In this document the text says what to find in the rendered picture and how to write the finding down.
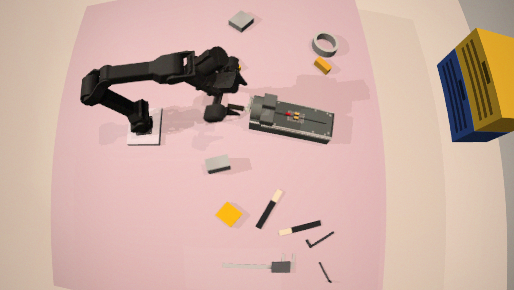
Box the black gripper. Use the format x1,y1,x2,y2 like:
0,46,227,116
196,56,247,124

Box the dark grey hollow cylinder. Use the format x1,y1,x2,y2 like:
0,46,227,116
312,31,339,58

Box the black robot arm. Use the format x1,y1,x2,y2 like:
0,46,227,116
80,46,241,136

